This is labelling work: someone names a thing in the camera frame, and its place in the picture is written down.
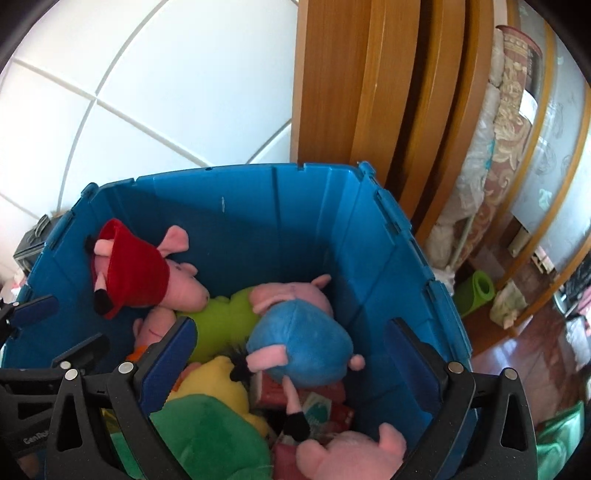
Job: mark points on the green plastic bag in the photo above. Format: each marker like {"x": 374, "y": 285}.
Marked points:
{"x": 558, "y": 438}

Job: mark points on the pale pink pig plush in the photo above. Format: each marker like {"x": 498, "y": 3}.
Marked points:
{"x": 154, "y": 325}

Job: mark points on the yellow duck plush green hood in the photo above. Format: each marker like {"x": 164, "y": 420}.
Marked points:
{"x": 217, "y": 383}

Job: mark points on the pastel tissue pack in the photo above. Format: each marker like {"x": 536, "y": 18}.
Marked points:
{"x": 318, "y": 408}

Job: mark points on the white quilted bundle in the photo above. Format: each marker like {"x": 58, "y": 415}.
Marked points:
{"x": 480, "y": 138}

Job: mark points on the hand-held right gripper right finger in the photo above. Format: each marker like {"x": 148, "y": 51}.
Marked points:
{"x": 408, "y": 364}

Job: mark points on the blue plastic crate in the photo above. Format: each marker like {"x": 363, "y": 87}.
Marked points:
{"x": 277, "y": 207}

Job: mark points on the lime green plush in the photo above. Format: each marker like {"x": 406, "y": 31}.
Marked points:
{"x": 221, "y": 318}

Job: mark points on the green yoga mat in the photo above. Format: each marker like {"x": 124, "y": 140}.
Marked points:
{"x": 478, "y": 290}

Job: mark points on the pale green bag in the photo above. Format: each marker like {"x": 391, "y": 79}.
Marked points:
{"x": 508, "y": 304}

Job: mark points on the frosted glass sliding door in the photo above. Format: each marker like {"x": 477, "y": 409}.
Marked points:
{"x": 549, "y": 161}

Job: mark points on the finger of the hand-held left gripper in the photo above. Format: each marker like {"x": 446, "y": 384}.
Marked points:
{"x": 85, "y": 350}
{"x": 37, "y": 310}

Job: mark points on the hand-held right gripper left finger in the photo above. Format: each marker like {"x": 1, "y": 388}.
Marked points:
{"x": 168, "y": 364}

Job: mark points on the wooden door frame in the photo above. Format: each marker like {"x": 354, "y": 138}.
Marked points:
{"x": 332, "y": 92}

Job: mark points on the red packet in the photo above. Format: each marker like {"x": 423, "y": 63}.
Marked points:
{"x": 344, "y": 417}

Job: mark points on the dark grey box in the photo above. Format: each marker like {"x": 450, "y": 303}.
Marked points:
{"x": 32, "y": 240}

